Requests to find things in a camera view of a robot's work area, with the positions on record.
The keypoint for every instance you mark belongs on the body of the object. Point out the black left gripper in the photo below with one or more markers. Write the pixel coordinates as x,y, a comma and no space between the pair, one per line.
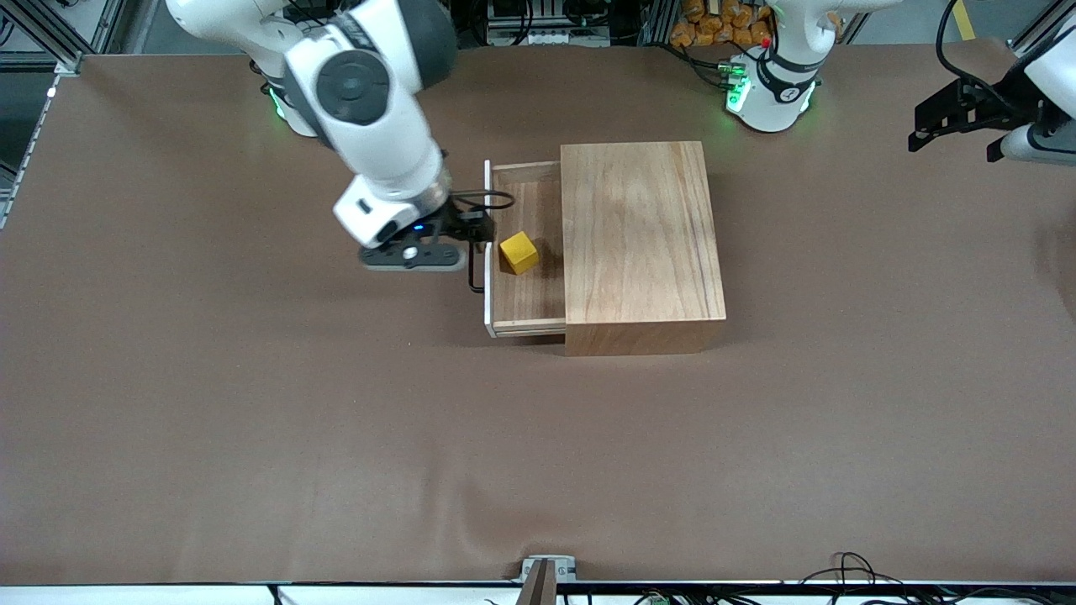
988,105

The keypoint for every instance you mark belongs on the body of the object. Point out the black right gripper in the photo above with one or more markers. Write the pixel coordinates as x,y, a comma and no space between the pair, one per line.
455,225

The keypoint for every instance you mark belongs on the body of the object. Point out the yellow block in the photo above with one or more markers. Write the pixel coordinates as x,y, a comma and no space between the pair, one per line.
519,254

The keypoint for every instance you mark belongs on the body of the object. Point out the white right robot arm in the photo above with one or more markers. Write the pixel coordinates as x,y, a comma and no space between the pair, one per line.
378,143

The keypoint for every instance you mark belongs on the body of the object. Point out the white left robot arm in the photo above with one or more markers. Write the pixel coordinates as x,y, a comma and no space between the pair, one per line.
777,105

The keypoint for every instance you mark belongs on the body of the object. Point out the wooden drawer cabinet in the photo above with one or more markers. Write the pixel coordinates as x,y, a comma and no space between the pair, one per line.
643,252

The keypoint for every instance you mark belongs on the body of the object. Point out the white power strip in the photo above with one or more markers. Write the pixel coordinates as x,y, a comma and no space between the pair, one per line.
546,38

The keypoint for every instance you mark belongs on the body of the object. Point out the pile of orange objects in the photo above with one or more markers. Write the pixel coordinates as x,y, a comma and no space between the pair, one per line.
714,29

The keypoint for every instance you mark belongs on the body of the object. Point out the brown table cover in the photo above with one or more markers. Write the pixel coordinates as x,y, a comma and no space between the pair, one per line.
336,470

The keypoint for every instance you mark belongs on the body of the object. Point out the aluminium frame profile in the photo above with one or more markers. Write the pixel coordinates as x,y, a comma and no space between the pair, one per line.
1021,39
101,25

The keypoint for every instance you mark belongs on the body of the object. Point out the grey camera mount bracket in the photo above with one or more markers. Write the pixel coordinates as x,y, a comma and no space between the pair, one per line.
565,567

